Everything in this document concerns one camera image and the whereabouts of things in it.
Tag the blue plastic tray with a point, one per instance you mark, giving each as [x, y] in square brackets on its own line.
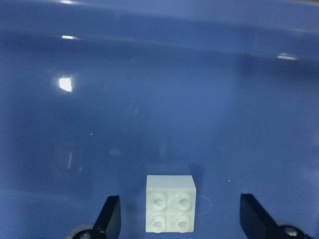
[97, 94]

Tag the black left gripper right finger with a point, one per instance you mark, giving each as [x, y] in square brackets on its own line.
[257, 223]

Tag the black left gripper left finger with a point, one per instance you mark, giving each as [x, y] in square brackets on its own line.
[108, 223]

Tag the white block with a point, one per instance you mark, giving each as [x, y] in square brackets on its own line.
[170, 204]

